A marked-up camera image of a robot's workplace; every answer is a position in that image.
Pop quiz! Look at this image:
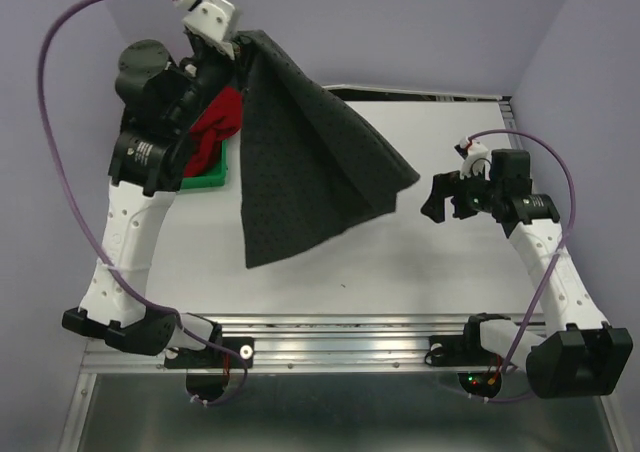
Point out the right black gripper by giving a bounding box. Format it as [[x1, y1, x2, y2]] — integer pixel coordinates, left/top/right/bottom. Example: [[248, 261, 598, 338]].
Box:
[[418, 163, 502, 223]]

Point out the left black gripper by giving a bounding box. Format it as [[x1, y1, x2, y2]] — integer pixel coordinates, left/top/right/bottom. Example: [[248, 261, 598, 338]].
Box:
[[173, 30, 266, 127]]

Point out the dark grey dotted skirt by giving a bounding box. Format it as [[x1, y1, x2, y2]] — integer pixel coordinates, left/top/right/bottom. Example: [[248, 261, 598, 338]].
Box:
[[234, 30, 420, 268]]

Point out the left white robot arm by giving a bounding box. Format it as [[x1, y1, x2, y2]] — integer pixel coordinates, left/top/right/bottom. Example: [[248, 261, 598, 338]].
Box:
[[62, 33, 234, 366]]

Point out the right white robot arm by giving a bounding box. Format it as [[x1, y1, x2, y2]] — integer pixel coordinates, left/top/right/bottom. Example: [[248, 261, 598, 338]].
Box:
[[421, 141, 633, 399]]

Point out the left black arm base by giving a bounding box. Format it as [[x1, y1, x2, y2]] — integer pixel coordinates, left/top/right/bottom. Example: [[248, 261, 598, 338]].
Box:
[[164, 336, 255, 370]]

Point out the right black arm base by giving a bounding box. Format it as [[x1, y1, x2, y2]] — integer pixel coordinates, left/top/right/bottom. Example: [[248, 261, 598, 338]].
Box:
[[424, 334, 496, 367]]

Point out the red skirt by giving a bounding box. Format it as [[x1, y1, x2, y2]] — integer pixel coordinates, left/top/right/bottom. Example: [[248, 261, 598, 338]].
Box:
[[185, 87, 242, 178]]

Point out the green plastic bin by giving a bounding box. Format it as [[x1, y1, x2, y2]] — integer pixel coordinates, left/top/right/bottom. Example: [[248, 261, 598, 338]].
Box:
[[180, 140, 228, 191]]

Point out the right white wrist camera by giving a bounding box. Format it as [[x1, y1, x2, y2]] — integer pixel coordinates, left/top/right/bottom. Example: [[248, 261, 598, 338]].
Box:
[[454, 137, 490, 180]]

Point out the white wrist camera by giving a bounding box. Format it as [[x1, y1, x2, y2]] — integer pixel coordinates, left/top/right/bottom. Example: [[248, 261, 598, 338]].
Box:
[[176, 0, 241, 56], [454, 137, 490, 180]]

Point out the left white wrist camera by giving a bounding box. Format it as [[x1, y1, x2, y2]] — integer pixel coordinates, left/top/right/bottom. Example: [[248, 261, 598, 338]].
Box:
[[176, 0, 241, 56]]

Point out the white back wall trim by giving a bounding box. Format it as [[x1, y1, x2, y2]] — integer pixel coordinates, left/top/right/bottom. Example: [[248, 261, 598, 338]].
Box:
[[324, 84, 511, 102]]

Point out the aluminium rail frame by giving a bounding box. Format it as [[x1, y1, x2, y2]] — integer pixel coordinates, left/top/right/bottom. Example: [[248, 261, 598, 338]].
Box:
[[61, 315, 632, 451]]

